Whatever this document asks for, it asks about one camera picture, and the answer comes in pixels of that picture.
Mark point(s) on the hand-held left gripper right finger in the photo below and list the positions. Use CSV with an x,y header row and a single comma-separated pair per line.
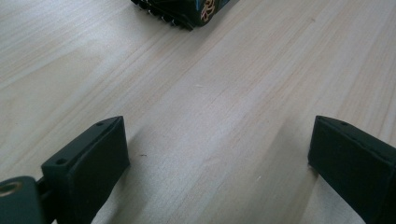
x,y
358,168

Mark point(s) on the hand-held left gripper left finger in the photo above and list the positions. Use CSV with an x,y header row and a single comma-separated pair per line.
x,y
90,168

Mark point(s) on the blue and black toy car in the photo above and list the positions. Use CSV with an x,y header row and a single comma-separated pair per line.
x,y
186,11

